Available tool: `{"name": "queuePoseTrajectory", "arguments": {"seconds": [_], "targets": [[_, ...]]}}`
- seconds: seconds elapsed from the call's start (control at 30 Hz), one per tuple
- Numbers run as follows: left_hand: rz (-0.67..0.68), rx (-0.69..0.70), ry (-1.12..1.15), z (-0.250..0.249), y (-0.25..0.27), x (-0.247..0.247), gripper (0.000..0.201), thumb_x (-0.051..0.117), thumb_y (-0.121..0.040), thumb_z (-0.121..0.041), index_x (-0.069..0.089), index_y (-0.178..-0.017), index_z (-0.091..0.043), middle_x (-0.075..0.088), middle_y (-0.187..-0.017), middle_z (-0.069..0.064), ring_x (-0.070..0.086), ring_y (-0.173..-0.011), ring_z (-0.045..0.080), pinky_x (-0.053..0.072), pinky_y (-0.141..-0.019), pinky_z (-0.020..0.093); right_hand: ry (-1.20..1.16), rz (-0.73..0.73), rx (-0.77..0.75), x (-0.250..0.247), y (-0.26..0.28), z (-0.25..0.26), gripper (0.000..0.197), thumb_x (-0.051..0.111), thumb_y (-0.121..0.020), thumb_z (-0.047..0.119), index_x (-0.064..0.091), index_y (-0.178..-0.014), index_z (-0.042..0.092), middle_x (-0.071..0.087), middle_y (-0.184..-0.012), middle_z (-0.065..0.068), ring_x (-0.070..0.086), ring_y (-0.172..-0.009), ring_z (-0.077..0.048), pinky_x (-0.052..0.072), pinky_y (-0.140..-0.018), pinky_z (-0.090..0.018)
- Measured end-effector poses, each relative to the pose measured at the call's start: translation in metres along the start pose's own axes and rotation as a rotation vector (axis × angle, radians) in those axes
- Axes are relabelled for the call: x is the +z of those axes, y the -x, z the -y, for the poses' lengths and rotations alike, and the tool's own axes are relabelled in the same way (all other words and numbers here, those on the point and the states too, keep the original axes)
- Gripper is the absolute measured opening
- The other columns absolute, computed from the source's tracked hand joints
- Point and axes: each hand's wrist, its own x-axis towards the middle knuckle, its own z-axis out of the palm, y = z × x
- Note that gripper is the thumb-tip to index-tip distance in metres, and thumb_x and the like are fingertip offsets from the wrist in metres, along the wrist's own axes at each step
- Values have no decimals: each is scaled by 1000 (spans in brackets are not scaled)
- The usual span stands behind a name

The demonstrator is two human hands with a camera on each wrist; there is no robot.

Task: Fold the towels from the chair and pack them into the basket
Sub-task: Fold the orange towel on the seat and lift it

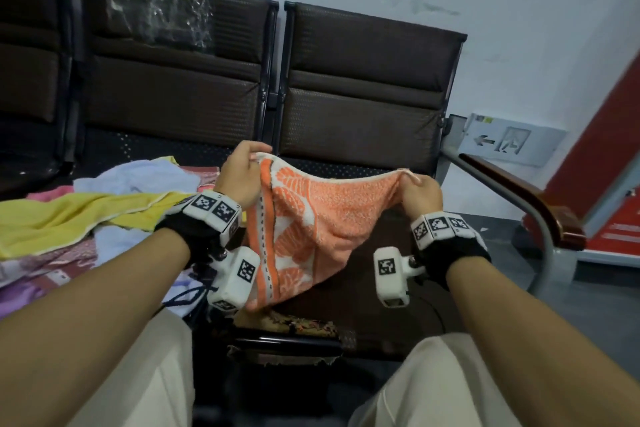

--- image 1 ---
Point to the person's left hand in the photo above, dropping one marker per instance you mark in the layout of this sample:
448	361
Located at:
237	176

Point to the person's right hand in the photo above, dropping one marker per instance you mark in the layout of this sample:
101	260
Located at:
425	199

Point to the person's right fingers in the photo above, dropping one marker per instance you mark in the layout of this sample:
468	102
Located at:
410	181

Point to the person's left fingers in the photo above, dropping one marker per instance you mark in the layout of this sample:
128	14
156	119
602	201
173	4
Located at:
255	147

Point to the orange patterned towel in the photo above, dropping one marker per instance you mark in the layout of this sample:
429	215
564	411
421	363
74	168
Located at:
310	226

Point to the person's left forearm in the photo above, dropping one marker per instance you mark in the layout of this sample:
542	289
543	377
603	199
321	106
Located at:
95	321

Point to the person's right forearm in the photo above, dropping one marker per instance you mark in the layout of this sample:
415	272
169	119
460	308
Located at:
540	341

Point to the brown bench seat with plastic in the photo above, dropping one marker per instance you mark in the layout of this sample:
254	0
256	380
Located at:
170	91

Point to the light blue towel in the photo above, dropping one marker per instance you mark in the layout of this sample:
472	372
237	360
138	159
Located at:
135	176

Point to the brown wooden armrest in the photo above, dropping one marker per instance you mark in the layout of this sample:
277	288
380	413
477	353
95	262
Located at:
540	206

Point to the clear plastic wrap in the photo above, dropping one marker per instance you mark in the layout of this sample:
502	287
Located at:
160	11

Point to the white cloth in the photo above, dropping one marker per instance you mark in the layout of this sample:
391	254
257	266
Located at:
117	241

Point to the brown patterned cloth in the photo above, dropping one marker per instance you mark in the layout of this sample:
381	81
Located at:
305	325

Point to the red panel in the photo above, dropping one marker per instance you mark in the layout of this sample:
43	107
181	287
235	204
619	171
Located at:
595	161

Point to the yellow towel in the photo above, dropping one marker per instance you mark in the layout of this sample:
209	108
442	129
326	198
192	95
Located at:
65	221

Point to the person's right leg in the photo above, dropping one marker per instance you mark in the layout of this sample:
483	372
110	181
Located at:
440	386

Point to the person's leg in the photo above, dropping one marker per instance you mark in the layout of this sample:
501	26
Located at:
150	376
440	386

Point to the pink towel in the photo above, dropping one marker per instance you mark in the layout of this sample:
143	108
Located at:
50	193

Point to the purple patterned cloth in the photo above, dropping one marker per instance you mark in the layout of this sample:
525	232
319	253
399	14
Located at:
45	276

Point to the person's left leg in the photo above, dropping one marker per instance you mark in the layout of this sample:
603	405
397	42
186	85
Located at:
150	376

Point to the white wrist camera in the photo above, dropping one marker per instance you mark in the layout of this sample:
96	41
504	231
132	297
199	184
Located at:
392	274
237	276

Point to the grey wall sign with arrow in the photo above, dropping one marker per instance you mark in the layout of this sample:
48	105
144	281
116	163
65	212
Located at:
510	141

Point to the grey metal bench frame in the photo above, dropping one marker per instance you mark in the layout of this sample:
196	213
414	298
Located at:
547	251

